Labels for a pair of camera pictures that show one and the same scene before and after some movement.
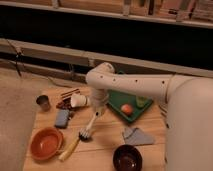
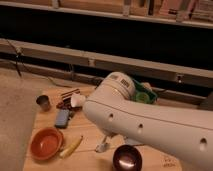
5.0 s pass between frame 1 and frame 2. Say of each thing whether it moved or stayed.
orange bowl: stayed
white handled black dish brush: moved
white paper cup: stayed
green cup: stayed
